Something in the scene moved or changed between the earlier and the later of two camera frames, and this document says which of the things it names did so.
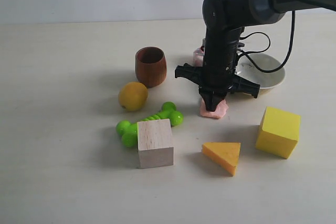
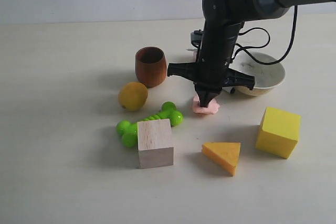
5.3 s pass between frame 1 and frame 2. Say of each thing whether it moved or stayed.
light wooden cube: stayed
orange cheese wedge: stayed
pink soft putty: moved
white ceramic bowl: stayed
